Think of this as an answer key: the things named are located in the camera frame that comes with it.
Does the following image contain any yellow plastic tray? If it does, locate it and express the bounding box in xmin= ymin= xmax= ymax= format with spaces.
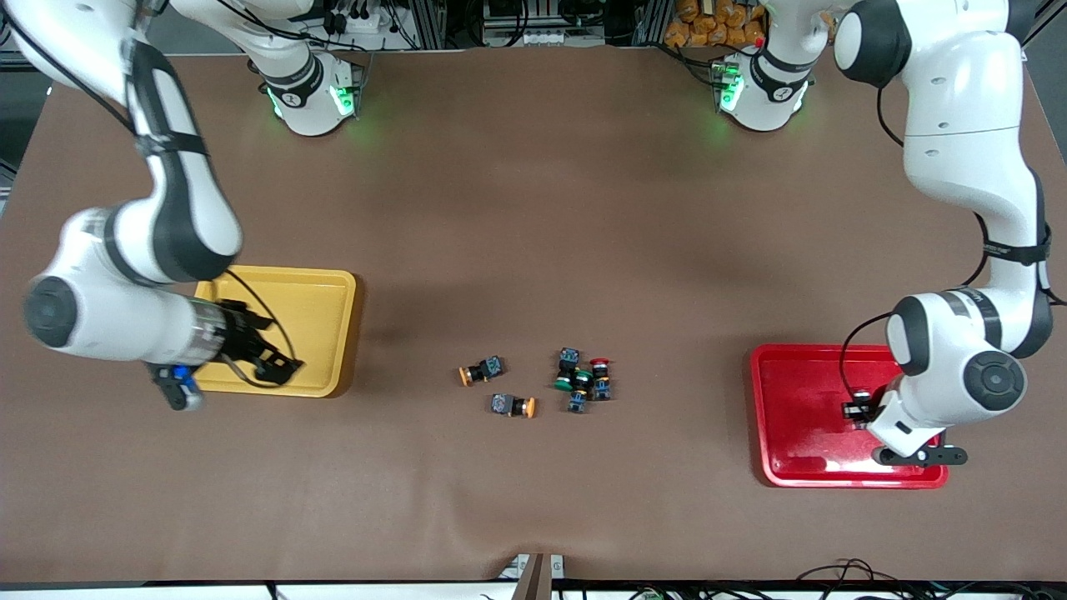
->
xmin=193 ymin=266 xmax=358 ymax=398

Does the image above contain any red plastic tray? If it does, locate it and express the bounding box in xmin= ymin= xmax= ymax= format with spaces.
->
xmin=749 ymin=343 xmax=949 ymax=489

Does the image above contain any brown table cover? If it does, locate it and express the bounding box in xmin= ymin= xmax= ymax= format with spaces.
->
xmin=0 ymin=46 xmax=1067 ymax=584

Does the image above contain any white power strip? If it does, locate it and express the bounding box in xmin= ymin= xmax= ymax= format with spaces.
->
xmin=327 ymin=7 xmax=394 ymax=36

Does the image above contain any pile of orange packets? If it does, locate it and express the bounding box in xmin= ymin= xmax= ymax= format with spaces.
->
xmin=663 ymin=0 xmax=769 ymax=48

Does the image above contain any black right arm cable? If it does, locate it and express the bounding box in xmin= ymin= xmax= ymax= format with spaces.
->
xmin=0 ymin=0 xmax=299 ymax=388

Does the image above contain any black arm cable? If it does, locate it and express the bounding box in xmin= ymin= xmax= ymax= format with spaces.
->
xmin=0 ymin=0 xmax=299 ymax=388
xmin=838 ymin=83 xmax=1067 ymax=409

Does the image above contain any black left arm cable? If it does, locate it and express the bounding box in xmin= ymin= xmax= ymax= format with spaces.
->
xmin=838 ymin=83 xmax=1067 ymax=409

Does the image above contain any black cable bundle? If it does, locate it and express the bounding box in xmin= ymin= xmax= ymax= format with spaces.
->
xmin=796 ymin=558 xmax=1067 ymax=600

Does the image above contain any aluminium mounting bracket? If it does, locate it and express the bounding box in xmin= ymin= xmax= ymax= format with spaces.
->
xmin=500 ymin=552 xmax=568 ymax=600

